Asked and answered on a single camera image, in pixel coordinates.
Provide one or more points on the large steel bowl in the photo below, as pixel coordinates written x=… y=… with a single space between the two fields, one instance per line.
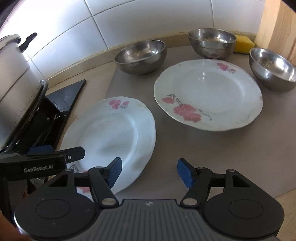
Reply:
x=272 y=70

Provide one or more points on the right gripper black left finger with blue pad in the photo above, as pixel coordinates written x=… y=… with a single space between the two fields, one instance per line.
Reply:
x=68 y=204

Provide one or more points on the white floral plate front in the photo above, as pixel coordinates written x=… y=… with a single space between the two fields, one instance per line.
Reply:
x=115 y=127

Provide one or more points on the light wooden block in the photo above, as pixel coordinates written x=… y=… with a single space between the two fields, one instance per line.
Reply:
x=277 y=29

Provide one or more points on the black gas stove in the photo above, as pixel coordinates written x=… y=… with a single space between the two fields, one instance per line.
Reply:
x=45 y=120

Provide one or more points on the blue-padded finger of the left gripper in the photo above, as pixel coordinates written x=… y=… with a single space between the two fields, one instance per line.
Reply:
x=41 y=150

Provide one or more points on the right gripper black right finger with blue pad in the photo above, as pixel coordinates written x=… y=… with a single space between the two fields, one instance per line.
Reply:
x=230 y=203

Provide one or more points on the white cooking pot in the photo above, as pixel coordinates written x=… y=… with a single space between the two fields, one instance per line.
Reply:
x=20 y=88

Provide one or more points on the white floral plate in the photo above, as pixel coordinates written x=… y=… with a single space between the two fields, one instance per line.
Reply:
x=210 y=95
x=115 y=127

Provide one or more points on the small steel bowl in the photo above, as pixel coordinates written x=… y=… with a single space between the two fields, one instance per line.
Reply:
x=142 y=57

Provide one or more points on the yellow sponge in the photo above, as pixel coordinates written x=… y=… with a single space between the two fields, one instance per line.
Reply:
x=243 y=44

